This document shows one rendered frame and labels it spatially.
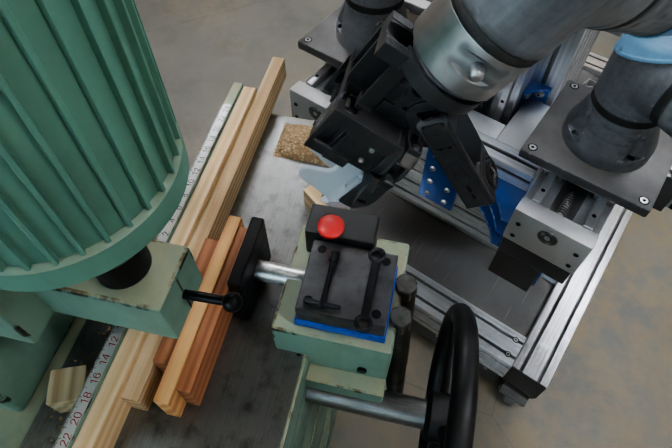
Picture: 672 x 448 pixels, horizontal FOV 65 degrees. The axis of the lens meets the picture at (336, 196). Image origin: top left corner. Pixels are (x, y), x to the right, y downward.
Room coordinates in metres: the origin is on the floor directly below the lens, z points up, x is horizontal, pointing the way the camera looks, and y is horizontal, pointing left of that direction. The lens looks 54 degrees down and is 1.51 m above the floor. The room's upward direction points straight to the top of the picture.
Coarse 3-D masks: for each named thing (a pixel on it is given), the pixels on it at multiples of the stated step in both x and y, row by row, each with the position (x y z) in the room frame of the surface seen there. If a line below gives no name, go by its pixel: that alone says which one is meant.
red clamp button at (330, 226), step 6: (324, 216) 0.32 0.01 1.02; (330, 216) 0.32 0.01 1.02; (336, 216) 0.32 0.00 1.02; (318, 222) 0.31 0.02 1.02; (324, 222) 0.31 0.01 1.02; (330, 222) 0.31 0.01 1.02; (336, 222) 0.31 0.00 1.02; (342, 222) 0.31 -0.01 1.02; (318, 228) 0.31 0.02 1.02; (324, 228) 0.31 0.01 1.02; (330, 228) 0.31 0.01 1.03; (336, 228) 0.31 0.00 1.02; (342, 228) 0.31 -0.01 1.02; (324, 234) 0.30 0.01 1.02; (330, 234) 0.30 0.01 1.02; (336, 234) 0.30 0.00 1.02
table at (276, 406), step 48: (240, 192) 0.45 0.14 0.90; (288, 192) 0.45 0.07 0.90; (288, 240) 0.37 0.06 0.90; (240, 336) 0.23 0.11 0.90; (240, 384) 0.18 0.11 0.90; (288, 384) 0.18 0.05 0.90; (336, 384) 0.18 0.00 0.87; (384, 384) 0.18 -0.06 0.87; (144, 432) 0.13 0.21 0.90; (192, 432) 0.13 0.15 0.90; (240, 432) 0.13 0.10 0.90; (288, 432) 0.13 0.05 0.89
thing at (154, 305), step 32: (160, 256) 0.25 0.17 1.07; (192, 256) 0.26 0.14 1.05; (64, 288) 0.21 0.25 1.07; (96, 288) 0.21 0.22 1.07; (128, 288) 0.21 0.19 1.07; (160, 288) 0.21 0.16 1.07; (192, 288) 0.24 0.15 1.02; (96, 320) 0.21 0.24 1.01; (128, 320) 0.20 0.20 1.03; (160, 320) 0.19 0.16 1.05
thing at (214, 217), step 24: (264, 96) 0.60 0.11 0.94; (264, 120) 0.57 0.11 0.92; (240, 144) 0.50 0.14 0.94; (240, 168) 0.47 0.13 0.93; (216, 192) 0.42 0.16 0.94; (216, 216) 0.38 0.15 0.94; (192, 240) 0.34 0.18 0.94; (144, 360) 0.19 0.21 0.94; (144, 384) 0.16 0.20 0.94; (144, 408) 0.15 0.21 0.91
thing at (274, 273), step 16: (256, 224) 0.33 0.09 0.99; (256, 240) 0.31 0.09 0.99; (240, 256) 0.29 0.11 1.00; (256, 256) 0.30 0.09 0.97; (240, 272) 0.27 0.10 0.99; (256, 272) 0.29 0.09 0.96; (272, 272) 0.29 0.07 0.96; (288, 272) 0.28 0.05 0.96; (304, 272) 0.28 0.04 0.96; (240, 288) 0.25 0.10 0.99; (256, 288) 0.28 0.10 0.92
